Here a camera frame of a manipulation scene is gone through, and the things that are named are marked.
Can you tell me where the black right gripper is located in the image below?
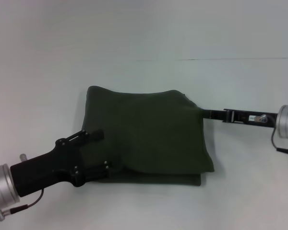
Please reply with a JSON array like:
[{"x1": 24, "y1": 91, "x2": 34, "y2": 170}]
[{"x1": 202, "y1": 108, "x2": 279, "y2": 128}]

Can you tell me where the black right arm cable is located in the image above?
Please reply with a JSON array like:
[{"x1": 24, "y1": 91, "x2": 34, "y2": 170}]
[{"x1": 253, "y1": 114, "x2": 288, "y2": 159}]

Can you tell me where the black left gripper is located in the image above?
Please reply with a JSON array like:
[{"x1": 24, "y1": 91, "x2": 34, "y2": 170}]
[{"x1": 9, "y1": 129, "x2": 113, "y2": 198}]

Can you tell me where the thin left arm cable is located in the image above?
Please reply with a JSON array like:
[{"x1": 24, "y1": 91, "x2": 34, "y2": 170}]
[{"x1": 0, "y1": 188, "x2": 45, "y2": 222}]

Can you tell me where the dark green FREE t-shirt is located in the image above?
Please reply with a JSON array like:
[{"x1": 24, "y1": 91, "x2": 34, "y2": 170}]
[{"x1": 82, "y1": 85, "x2": 216, "y2": 188}]

